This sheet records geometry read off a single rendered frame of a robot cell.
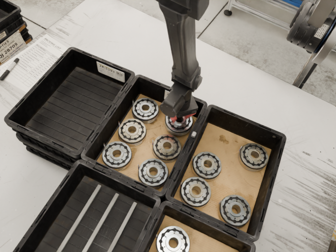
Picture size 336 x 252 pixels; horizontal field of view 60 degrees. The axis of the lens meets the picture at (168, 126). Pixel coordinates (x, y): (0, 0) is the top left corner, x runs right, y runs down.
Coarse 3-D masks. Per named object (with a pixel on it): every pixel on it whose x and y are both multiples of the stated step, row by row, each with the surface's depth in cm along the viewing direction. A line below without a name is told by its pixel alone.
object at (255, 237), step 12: (216, 108) 107; (204, 120) 104; (276, 132) 104; (192, 144) 99; (276, 156) 99; (180, 168) 94; (276, 168) 97; (168, 192) 90; (180, 204) 88; (264, 204) 90; (204, 216) 87; (264, 216) 88; (228, 228) 85; (252, 240) 84
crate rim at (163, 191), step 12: (132, 84) 110; (156, 84) 111; (120, 96) 107; (204, 108) 107; (108, 120) 101; (96, 132) 98; (84, 156) 93; (180, 156) 96; (108, 168) 92; (132, 180) 91; (168, 180) 92; (156, 192) 89
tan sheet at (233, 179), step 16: (208, 128) 114; (208, 144) 111; (224, 144) 111; (240, 144) 112; (224, 160) 108; (192, 176) 103; (224, 176) 104; (240, 176) 105; (256, 176) 105; (176, 192) 100; (192, 192) 101; (224, 192) 101; (240, 192) 102; (256, 192) 102; (208, 208) 98
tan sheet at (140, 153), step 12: (144, 96) 120; (156, 120) 114; (132, 132) 111; (156, 132) 112; (168, 132) 112; (144, 144) 108; (132, 156) 106; (144, 156) 106; (132, 168) 103; (168, 168) 104
